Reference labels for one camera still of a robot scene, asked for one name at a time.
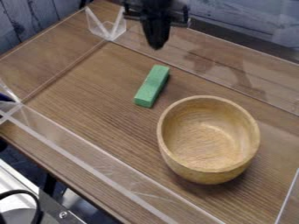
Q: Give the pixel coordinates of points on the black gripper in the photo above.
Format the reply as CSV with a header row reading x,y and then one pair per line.
x,y
171,12

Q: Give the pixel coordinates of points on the green rectangular block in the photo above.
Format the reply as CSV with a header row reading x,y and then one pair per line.
x,y
151,87

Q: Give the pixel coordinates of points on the brown wooden bowl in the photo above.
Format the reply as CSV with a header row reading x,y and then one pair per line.
x,y
208,139

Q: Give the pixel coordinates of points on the clear acrylic front barrier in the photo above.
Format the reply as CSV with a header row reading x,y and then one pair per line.
x,y
112,185

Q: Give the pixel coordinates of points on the black table leg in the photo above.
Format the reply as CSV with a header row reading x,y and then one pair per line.
x,y
49,185

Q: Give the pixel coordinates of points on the clear acrylic corner bracket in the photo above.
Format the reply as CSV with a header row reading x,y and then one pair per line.
x,y
105,29

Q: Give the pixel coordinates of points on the metal bracket with screw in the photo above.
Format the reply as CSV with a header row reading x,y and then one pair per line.
x,y
55,213

